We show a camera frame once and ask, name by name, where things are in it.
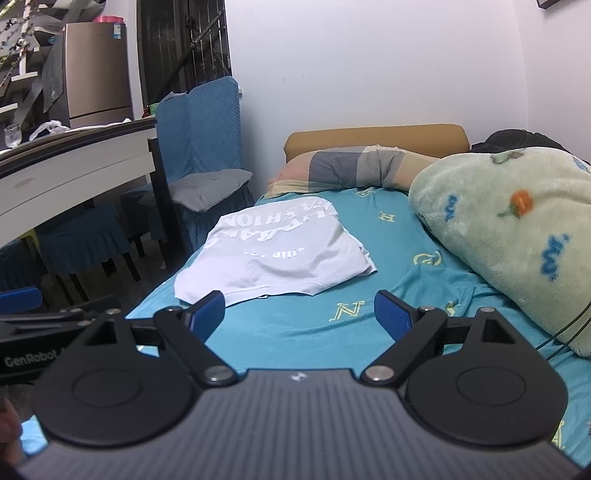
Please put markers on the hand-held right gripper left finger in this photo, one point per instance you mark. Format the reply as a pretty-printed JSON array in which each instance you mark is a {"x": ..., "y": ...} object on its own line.
[{"x": 210, "y": 314}]

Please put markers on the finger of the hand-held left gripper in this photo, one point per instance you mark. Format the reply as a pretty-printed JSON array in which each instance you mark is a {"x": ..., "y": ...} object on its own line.
[{"x": 18, "y": 300}]

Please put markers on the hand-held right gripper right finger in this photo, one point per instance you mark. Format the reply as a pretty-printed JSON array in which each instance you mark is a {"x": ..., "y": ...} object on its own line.
[{"x": 392, "y": 316}]

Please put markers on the white printed t-shirt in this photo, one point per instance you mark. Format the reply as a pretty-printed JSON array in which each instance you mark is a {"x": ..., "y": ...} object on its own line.
[{"x": 277, "y": 258}]

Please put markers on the yellow green stool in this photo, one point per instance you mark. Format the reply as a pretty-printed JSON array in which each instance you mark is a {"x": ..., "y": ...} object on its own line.
[{"x": 28, "y": 237}]

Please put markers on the teal printed bed sheet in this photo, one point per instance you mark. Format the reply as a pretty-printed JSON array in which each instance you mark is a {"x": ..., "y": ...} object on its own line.
[{"x": 300, "y": 330}]

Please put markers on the blue covered chair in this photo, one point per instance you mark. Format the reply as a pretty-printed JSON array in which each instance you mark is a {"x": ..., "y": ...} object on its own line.
[
  {"x": 214, "y": 134},
  {"x": 83, "y": 235}
]

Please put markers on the grey seat cushion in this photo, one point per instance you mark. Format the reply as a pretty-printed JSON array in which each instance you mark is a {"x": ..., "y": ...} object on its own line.
[{"x": 207, "y": 189}]

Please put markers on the green fleece blanket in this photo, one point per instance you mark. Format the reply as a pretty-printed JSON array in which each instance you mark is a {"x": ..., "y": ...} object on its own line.
[{"x": 508, "y": 240}]

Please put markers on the white table with dark top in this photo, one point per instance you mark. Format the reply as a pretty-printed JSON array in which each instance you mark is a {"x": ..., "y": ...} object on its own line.
[{"x": 69, "y": 170}]

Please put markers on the plaid pillow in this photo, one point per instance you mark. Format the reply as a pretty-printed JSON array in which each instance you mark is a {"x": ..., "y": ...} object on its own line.
[{"x": 332, "y": 168}]

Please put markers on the clear drinking glass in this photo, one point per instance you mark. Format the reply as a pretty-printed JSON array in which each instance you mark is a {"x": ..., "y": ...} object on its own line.
[{"x": 13, "y": 136}]

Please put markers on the white plastic bag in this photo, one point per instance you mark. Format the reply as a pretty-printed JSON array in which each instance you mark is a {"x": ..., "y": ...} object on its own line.
[{"x": 46, "y": 129}]

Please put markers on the tan padded headboard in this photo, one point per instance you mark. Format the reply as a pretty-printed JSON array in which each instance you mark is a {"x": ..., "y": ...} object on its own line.
[{"x": 369, "y": 134}]

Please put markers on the small green item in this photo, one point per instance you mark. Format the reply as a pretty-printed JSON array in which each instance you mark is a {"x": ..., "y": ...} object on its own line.
[{"x": 152, "y": 109}]

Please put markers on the black cloth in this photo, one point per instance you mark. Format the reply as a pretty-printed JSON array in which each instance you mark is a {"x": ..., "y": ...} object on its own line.
[{"x": 517, "y": 138}]

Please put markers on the white shelf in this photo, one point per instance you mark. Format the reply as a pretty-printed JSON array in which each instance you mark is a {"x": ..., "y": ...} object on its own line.
[{"x": 27, "y": 76}]

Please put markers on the dark grey hanging cloth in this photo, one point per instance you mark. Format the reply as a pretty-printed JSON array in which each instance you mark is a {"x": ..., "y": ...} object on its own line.
[{"x": 53, "y": 74}]

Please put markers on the bronze refrigerator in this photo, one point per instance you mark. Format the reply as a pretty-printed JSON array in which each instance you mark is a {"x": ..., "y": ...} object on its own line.
[{"x": 97, "y": 74}]

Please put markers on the dark window grille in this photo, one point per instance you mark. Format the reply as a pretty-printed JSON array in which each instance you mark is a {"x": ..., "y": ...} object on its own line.
[{"x": 203, "y": 37}]

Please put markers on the pink lidded container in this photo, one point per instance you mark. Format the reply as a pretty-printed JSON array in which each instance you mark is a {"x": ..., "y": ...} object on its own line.
[{"x": 110, "y": 19}]

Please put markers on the dark picture frame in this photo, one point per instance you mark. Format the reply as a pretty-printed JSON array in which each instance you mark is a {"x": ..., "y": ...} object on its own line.
[{"x": 548, "y": 2}]

